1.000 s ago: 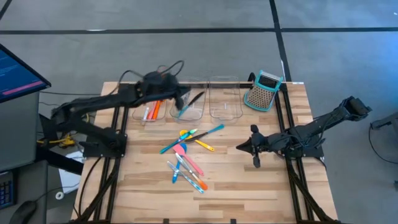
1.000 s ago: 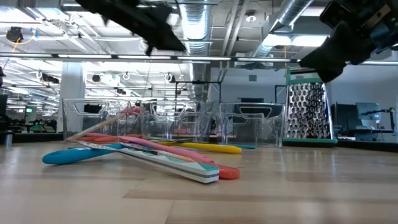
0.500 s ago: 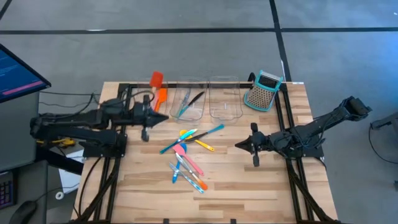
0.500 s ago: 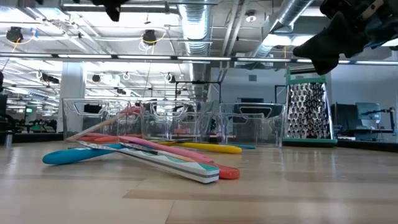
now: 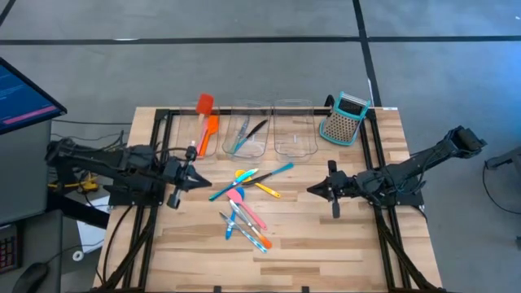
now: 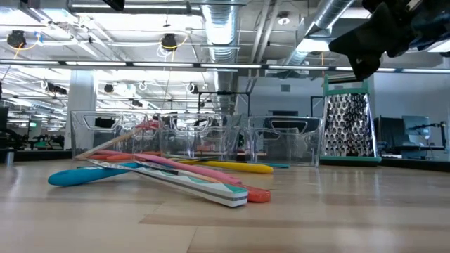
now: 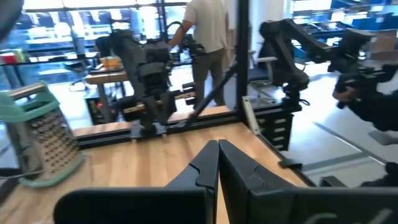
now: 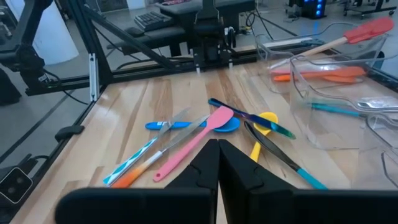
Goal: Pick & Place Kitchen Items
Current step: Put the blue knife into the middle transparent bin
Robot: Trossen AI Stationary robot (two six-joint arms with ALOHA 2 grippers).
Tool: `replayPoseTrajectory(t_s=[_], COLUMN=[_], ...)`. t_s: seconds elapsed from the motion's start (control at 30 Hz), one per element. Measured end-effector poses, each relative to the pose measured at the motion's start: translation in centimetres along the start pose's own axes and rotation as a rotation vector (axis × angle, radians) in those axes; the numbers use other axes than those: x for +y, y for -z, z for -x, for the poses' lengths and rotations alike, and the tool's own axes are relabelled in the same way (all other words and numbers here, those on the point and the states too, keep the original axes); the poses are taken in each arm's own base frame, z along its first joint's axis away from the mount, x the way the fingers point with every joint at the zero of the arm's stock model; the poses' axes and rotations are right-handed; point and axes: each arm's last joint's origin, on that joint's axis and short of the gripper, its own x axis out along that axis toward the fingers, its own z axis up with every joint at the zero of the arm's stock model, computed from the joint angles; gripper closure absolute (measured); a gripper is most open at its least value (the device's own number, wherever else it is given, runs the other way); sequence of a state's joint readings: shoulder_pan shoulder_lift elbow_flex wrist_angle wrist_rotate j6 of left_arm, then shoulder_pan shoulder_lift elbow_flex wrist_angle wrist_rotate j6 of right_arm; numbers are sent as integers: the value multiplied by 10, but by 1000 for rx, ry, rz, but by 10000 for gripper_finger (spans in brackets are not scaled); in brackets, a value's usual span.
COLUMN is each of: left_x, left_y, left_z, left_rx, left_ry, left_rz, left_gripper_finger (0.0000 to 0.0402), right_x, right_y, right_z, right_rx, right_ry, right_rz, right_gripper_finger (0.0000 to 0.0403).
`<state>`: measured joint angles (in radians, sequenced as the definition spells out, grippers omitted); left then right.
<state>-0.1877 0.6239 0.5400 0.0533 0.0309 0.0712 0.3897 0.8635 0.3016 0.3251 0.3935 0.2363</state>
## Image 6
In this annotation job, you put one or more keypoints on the pink silicone spoon spatula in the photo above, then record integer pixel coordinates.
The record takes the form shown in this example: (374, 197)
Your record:
(193, 167)

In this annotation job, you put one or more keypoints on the white ceiling sensor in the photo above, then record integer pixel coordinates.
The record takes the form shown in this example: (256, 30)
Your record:
(283, 19)

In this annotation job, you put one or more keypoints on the teal steel box grater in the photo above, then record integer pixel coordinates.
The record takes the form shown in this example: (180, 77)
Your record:
(351, 133)

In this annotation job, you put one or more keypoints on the long ceiling light bar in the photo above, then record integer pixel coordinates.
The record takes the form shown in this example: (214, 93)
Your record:
(105, 63)

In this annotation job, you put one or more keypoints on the white pillar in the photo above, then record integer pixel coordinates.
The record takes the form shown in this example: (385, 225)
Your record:
(81, 105)

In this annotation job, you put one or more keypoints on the clear plastic bin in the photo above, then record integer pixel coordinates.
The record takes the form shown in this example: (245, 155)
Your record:
(197, 137)
(284, 144)
(88, 140)

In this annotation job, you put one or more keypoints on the blue silicone spoon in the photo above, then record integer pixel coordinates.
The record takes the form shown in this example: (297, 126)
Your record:
(77, 175)

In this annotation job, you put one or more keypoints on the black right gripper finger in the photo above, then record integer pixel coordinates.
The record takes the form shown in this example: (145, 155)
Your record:
(365, 24)
(362, 45)

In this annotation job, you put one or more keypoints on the background desk monitor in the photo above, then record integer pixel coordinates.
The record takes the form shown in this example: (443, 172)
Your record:
(416, 126)

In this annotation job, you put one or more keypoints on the silver metal post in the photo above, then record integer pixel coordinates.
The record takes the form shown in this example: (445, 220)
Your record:
(9, 158)

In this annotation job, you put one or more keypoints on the slanted silver ventilation duct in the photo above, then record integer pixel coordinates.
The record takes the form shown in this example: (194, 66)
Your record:
(330, 10)

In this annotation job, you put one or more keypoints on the yellow silicone spoon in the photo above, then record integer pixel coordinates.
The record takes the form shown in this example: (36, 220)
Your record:
(246, 167)

